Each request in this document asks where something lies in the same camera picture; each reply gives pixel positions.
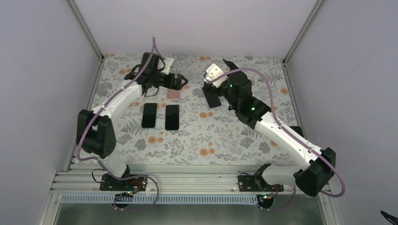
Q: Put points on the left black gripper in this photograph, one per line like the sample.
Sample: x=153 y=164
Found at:
x=177 y=86

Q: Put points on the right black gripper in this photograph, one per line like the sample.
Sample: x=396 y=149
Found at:
x=231 y=65

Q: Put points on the clear phone case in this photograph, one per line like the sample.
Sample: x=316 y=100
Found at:
x=152 y=96

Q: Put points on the black phone from pink case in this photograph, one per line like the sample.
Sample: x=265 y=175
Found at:
x=172 y=117

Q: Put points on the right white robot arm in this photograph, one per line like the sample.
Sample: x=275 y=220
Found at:
x=314 y=165

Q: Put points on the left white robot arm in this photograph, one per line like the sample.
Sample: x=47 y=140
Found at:
x=95 y=131

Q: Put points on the floral table mat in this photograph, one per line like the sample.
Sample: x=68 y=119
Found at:
x=206 y=136

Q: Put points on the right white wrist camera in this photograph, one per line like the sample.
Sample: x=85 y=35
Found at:
x=215 y=75

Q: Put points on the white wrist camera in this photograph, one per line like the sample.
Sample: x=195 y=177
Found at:
x=215 y=75
x=167 y=65

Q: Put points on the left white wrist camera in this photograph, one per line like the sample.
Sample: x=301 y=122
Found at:
x=167 y=65

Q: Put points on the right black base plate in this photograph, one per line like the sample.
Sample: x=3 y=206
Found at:
x=250 y=183

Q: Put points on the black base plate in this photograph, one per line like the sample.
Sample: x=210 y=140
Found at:
x=250 y=183
x=108 y=183

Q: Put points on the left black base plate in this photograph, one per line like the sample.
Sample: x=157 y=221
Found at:
x=108 y=183

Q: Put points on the grey slotted cable duct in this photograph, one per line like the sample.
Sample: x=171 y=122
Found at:
x=162 y=199

